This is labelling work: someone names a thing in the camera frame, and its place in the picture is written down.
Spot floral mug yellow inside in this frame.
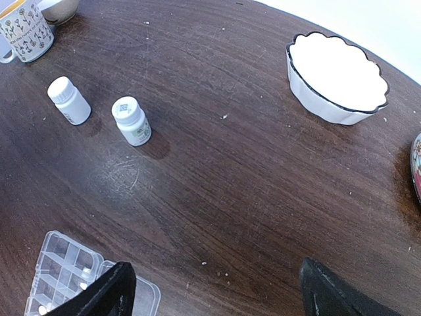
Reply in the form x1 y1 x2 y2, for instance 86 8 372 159
1 1 55 64

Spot white fluted ceramic bowl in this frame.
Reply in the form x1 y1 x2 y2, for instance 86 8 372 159
285 32 389 126

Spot white pills in organizer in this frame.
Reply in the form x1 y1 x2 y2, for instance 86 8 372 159
38 304 51 316

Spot clear plastic pill organizer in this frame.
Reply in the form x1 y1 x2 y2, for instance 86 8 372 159
24 230 162 316

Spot small beige cup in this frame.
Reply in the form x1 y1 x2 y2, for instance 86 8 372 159
37 0 80 26

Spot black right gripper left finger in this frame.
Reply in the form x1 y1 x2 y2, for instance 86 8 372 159
47 261 136 316

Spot small white pill bottle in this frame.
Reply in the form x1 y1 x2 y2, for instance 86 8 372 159
111 96 152 147

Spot red floral saucer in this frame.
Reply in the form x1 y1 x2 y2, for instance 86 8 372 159
410 133 421 201

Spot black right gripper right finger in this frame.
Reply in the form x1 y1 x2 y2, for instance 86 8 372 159
301 257 399 316

